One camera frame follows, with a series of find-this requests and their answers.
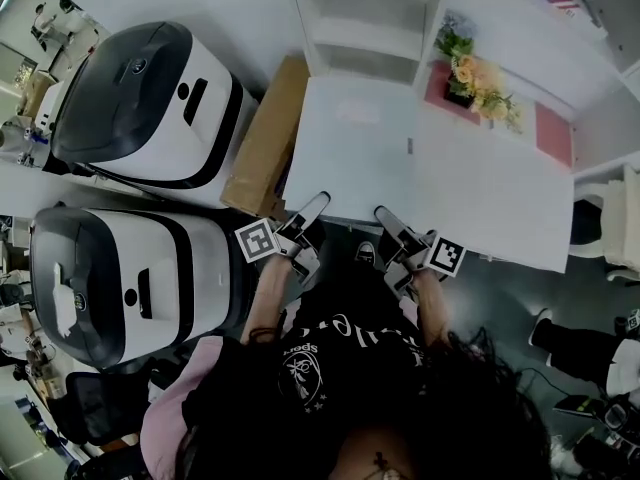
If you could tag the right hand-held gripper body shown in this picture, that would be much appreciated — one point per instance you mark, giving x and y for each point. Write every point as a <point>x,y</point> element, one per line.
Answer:
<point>407,250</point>

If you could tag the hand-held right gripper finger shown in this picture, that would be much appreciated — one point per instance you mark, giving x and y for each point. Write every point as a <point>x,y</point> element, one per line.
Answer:
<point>386,218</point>

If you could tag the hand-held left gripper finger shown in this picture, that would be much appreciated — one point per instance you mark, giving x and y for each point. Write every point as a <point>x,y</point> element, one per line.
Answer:
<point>316,205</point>

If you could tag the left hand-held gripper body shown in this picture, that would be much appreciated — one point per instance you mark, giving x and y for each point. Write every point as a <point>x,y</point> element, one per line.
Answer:
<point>300,245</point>

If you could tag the white shelf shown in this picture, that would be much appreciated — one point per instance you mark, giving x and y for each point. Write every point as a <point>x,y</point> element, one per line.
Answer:
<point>365,63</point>

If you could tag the person's right forearm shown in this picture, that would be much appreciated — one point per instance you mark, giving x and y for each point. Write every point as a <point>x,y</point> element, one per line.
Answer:
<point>432,308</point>

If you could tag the person's left forearm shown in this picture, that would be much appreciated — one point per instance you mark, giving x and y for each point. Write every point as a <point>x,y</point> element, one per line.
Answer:
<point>270,293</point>

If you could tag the person's black shoe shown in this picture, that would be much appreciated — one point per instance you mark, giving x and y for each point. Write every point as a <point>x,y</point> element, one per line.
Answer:
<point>365,253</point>

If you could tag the brown cardboard box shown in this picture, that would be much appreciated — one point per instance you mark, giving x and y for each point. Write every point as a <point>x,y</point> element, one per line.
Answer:
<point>267,138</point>

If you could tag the person's black printed shirt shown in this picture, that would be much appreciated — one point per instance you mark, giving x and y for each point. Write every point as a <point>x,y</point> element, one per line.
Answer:
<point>350,368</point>

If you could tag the pink mat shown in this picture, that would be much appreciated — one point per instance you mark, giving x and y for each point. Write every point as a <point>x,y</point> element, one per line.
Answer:
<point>435,85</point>
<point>552,135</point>

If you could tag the yellow flowers in black pot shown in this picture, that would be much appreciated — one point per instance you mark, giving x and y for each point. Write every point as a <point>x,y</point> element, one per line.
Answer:
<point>472,75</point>

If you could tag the white and black robot machine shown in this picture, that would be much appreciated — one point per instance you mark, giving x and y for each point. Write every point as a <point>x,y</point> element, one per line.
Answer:
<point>150,103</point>
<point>130,283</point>

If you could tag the white chair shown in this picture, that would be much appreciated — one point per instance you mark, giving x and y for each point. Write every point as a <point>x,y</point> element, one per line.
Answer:
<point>620,218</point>

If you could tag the black office chair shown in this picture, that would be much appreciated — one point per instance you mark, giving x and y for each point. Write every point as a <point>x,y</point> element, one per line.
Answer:
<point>95,408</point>

